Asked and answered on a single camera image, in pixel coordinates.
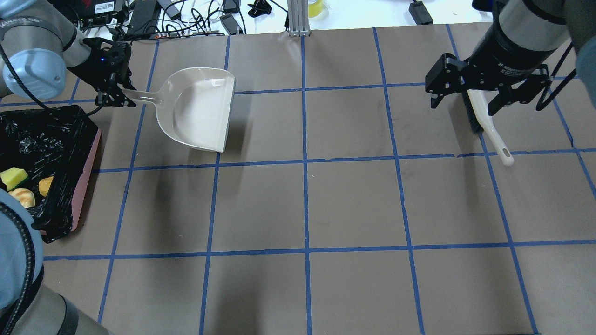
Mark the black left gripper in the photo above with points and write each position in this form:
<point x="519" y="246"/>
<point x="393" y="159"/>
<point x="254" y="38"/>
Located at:
<point x="94" y="70"/>

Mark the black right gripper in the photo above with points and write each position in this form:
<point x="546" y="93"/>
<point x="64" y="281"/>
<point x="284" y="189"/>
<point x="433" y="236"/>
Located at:
<point x="500" y="59"/>

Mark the white hand brush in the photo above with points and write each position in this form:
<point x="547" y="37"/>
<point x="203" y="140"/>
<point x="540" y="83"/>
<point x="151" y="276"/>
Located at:
<point x="480" y="109"/>

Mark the white plastic dustpan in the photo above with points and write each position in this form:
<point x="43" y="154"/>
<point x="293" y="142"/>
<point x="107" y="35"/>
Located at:
<point x="193" y="106"/>

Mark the yellow toy potato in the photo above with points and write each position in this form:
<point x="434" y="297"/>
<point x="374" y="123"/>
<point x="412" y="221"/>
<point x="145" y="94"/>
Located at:
<point x="44" y="186"/>

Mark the yellow green sponge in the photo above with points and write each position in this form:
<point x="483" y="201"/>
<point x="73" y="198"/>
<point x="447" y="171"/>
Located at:
<point x="13" y="177"/>

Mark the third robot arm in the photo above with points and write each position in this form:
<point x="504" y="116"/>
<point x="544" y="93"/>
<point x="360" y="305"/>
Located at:
<point x="28" y="307"/>

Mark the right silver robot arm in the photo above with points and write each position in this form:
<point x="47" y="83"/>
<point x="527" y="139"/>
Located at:
<point x="543" y="25"/>

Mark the black lined trash bin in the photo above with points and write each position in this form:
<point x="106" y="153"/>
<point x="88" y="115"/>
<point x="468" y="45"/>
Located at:
<point x="62" y="144"/>

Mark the black power adapter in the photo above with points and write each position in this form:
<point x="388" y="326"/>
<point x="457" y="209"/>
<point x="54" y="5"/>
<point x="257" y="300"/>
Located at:
<point x="143" y="19"/>

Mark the yellow tape roll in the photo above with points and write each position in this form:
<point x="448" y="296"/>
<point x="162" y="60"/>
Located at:
<point x="315" y="8"/>

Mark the aluminium frame post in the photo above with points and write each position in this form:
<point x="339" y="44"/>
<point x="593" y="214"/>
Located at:
<point x="298" y="16"/>

